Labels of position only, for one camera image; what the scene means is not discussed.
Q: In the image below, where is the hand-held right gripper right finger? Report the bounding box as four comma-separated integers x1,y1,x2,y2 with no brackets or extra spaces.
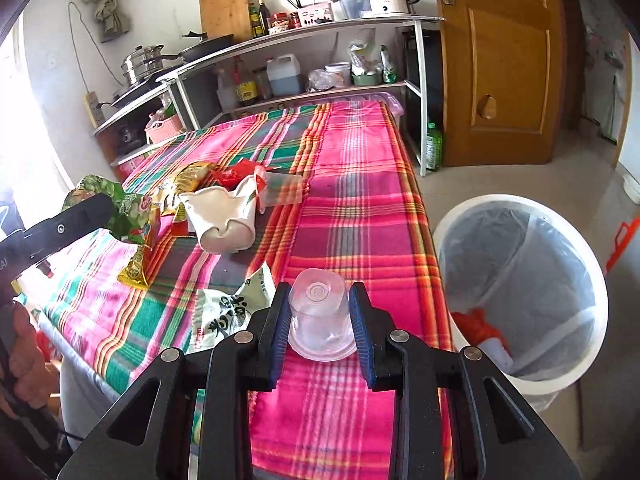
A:
348,282,583,480

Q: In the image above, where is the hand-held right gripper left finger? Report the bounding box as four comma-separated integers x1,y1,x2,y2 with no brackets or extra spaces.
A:
57,281,293,480

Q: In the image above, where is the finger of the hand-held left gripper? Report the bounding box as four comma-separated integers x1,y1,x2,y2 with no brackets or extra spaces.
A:
22,192,115,266

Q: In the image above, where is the clear plastic cup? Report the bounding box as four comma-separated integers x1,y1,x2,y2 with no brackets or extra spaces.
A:
257,172,304,207
287,268,357,361

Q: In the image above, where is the white printed wrapper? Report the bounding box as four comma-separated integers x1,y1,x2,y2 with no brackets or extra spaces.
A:
189,260,277,356

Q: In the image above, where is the green snack packet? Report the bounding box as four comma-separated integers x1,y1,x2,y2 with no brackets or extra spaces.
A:
61,175,161,246

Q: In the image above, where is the small yellow snack packet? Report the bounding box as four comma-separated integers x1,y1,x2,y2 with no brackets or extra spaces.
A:
117,245,151,290

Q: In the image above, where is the crushed white paper bowl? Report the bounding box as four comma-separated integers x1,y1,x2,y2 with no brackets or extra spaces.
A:
178,175,261,254

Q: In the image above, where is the yellow noodle packet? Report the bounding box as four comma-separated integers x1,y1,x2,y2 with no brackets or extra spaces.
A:
167,161,216,191

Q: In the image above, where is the white trash bin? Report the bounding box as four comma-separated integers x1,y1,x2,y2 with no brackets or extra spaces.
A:
432,195,609,411

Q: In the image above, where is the person's left hand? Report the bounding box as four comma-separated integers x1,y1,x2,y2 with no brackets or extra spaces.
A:
7,305,57,411

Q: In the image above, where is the beige power strip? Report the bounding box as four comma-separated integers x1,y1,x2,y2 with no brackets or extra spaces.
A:
85,91,103,128

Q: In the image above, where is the orange red wrapper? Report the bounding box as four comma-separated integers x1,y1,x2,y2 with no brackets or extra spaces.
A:
452,307,511,356

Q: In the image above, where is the pink green plaid blanket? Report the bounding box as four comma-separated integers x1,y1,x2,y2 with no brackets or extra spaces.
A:
42,101,453,480

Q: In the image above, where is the pink plastic basket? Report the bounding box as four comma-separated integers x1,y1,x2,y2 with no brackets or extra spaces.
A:
145,112,181,143

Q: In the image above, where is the black induction cooker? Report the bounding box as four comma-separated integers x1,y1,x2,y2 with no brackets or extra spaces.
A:
111,77,168,108

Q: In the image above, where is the steel steamer pot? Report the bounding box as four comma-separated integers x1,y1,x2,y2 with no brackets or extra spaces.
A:
121,45,166,86

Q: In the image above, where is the clear bin liner bag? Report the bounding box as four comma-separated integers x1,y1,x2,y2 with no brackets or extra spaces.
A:
440,205,598,381

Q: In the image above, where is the green plastic bottle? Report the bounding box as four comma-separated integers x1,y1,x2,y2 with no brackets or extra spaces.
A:
425,121,443,170

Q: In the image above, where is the clear spray bottle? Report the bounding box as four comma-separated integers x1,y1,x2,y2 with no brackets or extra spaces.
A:
216,67,236,111

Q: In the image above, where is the hanging grey green cloth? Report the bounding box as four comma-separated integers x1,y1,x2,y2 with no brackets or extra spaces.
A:
80,0,132,43

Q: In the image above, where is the yellow label oil bottle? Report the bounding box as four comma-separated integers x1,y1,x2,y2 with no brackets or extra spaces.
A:
235,57,258,107

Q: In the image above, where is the black frying pan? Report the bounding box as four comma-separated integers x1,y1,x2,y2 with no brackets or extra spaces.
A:
181,32,235,58

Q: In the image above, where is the pink storage box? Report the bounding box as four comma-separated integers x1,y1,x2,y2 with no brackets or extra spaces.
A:
345,92,405,121

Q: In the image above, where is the clear plastic bag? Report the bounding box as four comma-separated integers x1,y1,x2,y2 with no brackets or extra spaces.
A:
306,69,333,92

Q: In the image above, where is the white jug with dark liquid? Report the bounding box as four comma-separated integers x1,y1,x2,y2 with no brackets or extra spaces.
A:
266,55,302,97

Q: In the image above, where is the white lidded tub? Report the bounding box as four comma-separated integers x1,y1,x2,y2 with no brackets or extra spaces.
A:
325,61,352,88

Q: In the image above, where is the wooden cutting board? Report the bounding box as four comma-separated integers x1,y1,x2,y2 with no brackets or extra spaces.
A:
199,0,252,41

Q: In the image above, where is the orange plastic tool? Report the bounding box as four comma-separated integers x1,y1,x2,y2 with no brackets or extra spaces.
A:
606,220,633,271

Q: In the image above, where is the printed plastic bag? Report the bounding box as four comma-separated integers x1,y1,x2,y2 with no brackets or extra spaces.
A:
348,30,383,76

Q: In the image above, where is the white metal shelf rack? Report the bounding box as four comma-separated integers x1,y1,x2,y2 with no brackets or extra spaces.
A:
92,15,446,178

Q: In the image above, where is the wooden door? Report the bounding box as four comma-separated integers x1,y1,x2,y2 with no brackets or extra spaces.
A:
430,0,568,167

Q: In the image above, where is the pink chopstick holder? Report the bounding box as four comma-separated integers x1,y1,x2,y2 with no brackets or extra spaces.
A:
298,4,334,26

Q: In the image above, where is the grey water filter pitcher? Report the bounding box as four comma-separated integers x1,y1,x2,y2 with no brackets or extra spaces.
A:
330,0,373,21

